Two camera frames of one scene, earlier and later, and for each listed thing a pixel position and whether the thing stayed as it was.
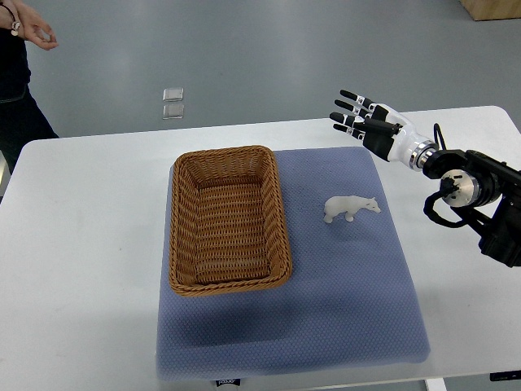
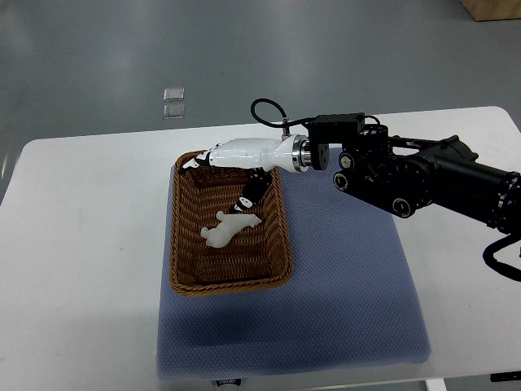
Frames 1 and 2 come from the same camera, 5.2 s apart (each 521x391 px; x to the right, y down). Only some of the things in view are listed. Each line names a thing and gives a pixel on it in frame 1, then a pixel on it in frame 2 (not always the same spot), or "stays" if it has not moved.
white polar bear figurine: (348, 205) to (217, 236)
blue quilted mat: (349, 300) stays
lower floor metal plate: (172, 112) stays
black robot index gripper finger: (359, 98) to (202, 159)
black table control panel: (505, 375) stays
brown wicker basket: (228, 229) stays
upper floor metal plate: (172, 94) stays
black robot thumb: (387, 128) to (257, 182)
